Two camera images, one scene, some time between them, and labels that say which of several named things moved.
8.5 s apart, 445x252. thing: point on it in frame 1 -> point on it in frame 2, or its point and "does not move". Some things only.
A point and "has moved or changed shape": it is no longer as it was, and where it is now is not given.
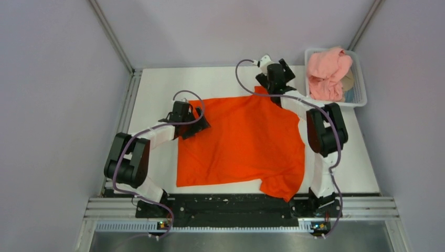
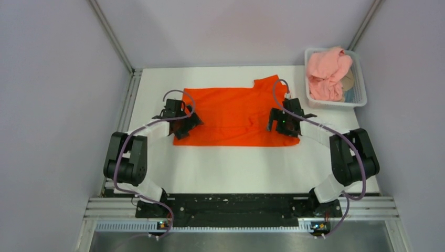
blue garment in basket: (349, 96) does not move
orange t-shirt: (251, 139) has moved or changed shape
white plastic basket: (360, 95) does not move
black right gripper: (288, 75) -> (278, 115)
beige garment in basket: (348, 81) does not move
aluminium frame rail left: (135, 79) does not move
